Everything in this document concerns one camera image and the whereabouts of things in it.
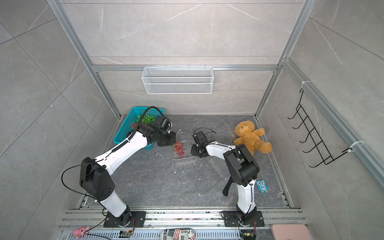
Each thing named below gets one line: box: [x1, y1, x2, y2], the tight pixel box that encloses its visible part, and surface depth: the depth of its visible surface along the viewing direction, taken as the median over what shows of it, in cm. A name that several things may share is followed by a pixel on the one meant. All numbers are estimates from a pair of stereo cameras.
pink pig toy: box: [72, 226, 90, 239], surface depth 70 cm
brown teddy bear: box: [233, 120, 273, 156], surface depth 100 cm
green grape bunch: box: [136, 114, 156, 125], surface depth 113 cm
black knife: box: [222, 175, 235, 197], surface depth 85 cm
